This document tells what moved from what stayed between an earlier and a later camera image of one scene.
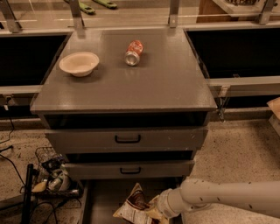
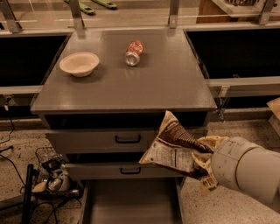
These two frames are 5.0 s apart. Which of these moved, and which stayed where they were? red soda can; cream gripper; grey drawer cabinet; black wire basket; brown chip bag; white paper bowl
Moved: brown chip bag; cream gripper
Stayed: grey drawer cabinet; white paper bowl; black wire basket; red soda can
